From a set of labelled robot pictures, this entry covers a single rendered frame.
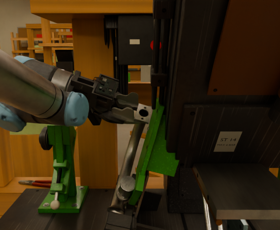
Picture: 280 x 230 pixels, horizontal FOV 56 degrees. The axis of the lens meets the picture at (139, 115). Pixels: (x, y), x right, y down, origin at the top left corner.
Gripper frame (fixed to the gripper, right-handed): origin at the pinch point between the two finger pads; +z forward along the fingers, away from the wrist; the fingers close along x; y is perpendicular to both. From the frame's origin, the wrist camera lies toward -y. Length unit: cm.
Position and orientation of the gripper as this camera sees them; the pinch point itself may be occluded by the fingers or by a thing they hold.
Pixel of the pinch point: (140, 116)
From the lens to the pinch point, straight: 73.3
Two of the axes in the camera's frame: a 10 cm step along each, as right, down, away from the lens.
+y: 2.6, -5.5, -7.9
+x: 2.1, -7.7, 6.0
